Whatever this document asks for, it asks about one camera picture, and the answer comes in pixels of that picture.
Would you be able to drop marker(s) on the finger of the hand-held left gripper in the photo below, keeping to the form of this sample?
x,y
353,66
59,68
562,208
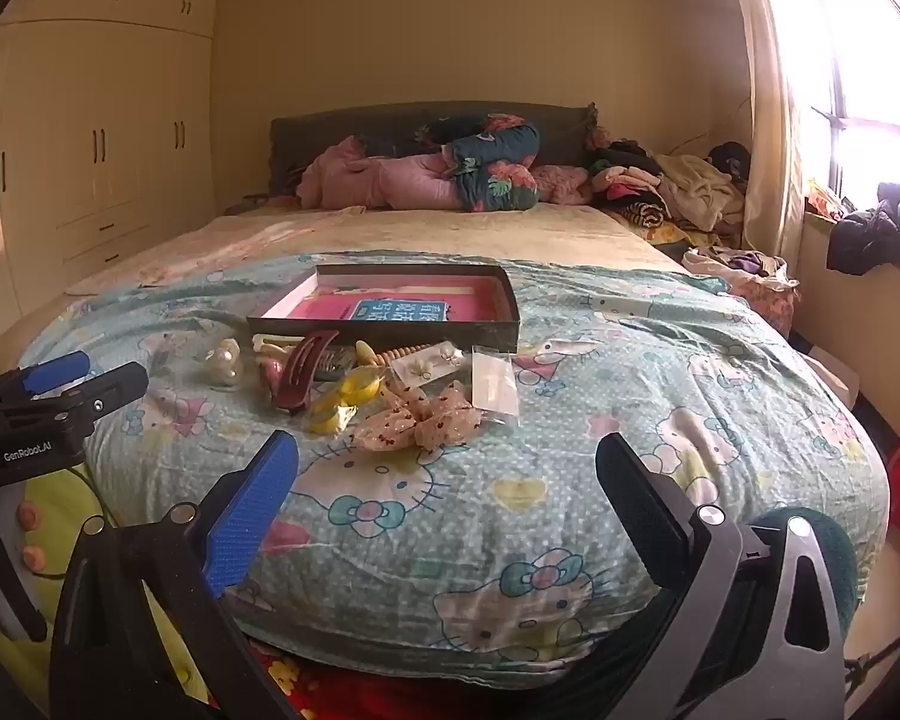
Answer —
x,y
56,371
109,390

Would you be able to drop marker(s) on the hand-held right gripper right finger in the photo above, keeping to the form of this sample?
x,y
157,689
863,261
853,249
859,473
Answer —
x,y
637,514

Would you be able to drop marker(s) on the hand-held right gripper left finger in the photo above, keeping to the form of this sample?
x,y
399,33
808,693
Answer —
x,y
255,510

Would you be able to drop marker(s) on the yellow hair clip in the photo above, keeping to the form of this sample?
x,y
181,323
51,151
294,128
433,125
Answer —
x,y
358,388
328,416

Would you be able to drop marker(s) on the maroon hair claw clip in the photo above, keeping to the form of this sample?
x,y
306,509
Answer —
x,y
304,367

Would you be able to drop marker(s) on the pink dotted hair bow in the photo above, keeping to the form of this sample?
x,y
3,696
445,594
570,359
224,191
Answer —
x,y
382,427
450,416

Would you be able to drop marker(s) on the small clear plastic bag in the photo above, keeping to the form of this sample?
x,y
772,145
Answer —
x,y
495,382

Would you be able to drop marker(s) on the dark cardboard box pink inside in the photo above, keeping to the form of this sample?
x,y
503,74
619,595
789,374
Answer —
x,y
390,334

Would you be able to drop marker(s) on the earring card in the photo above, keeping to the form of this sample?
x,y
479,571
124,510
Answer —
x,y
427,364

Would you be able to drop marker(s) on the person's left hand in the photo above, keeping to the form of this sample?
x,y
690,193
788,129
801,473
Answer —
x,y
31,517

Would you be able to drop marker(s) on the yellow-green cloth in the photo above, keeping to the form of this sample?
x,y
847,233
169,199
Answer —
x,y
60,510

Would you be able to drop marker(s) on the small pink hair clip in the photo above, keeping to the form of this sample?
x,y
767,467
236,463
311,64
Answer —
x,y
271,375

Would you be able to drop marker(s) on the cartoon cat printed blanket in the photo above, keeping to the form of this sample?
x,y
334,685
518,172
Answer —
x,y
495,540

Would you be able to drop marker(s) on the white claw clip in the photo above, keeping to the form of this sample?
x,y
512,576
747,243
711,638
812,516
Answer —
x,y
274,343

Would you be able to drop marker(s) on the red printed cloth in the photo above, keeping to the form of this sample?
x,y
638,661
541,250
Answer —
x,y
330,697

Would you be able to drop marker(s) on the teal cushion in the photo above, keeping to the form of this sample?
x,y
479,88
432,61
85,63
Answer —
x,y
840,562

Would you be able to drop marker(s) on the cream wardrobe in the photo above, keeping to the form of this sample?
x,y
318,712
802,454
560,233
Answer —
x,y
82,127

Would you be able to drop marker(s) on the floral cloth heap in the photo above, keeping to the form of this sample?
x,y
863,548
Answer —
x,y
750,285

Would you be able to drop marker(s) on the beige bedspread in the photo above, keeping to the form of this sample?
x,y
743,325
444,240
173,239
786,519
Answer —
x,y
420,232

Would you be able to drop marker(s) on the pile of clothes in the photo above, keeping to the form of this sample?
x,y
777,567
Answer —
x,y
682,187

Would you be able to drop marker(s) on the pink fuzzy pillow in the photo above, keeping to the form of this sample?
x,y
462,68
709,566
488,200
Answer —
x,y
562,184

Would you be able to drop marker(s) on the pink quilt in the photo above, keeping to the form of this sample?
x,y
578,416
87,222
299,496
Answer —
x,y
375,180

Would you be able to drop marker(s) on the dark jacket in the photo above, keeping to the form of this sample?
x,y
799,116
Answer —
x,y
877,232

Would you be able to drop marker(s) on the dark floral quilt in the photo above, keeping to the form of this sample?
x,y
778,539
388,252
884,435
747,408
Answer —
x,y
495,165

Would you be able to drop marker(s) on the cream curtain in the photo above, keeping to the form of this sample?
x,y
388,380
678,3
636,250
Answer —
x,y
769,90

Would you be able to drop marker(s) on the window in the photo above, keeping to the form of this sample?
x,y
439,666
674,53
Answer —
x,y
870,52

